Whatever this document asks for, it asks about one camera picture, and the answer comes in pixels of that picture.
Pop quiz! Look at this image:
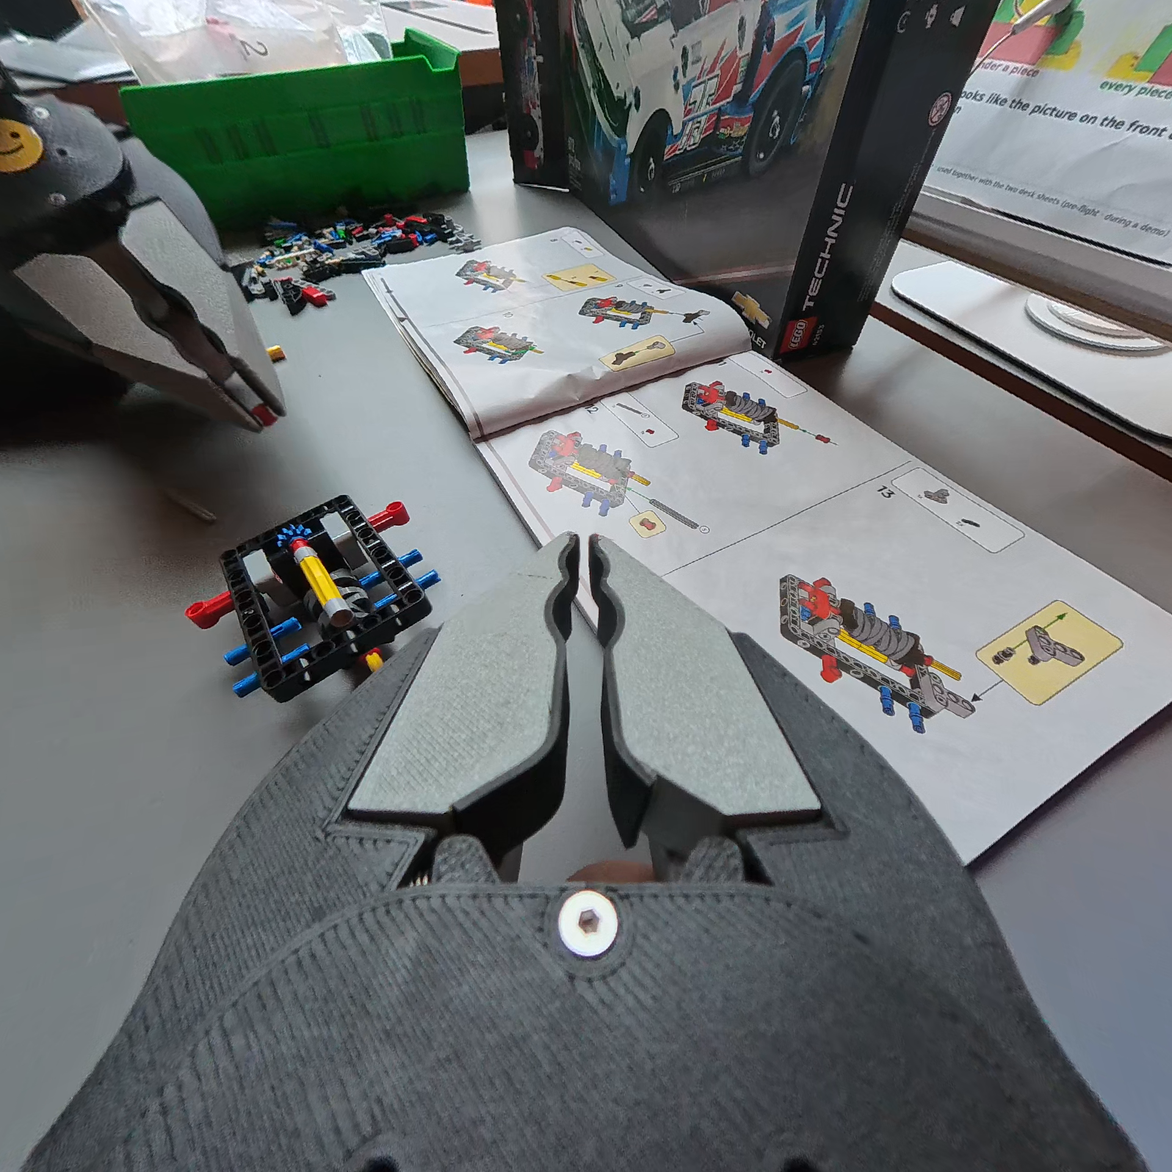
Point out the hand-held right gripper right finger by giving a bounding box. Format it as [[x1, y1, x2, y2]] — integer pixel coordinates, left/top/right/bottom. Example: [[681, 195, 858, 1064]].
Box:
[[588, 533, 824, 885]]

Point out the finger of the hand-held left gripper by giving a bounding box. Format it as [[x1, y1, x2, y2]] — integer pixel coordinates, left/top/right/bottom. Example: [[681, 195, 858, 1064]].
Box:
[[11, 238, 267, 433], [120, 202, 286, 413]]

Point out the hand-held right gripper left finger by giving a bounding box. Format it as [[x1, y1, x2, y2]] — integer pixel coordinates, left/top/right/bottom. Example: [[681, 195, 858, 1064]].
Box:
[[344, 531, 582, 885]]

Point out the black frame lego assembly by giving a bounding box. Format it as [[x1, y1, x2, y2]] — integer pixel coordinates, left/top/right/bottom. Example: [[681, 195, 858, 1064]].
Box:
[[185, 494, 443, 704]]

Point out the pile of loose lego pieces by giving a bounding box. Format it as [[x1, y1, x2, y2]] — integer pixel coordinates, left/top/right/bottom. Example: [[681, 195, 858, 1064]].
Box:
[[239, 210, 483, 317]]

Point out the lego instruction booklet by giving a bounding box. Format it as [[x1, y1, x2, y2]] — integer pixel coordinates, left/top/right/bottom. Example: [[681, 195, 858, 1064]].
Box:
[[361, 225, 1172, 866]]

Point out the black lego set box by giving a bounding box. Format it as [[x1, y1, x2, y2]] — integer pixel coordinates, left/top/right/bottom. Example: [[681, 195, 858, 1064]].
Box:
[[494, 0, 1001, 362]]

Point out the green plastic bin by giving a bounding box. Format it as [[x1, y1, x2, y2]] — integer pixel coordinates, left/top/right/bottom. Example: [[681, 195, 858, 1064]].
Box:
[[118, 26, 471, 232]]

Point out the clear plastic bag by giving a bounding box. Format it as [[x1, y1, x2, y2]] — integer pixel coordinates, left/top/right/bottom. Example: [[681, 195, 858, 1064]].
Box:
[[76, 0, 500, 87]]

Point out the silver computer monitor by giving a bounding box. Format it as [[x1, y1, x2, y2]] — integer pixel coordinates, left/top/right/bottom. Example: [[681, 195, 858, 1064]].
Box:
[[892, 0, 1172, 439]]

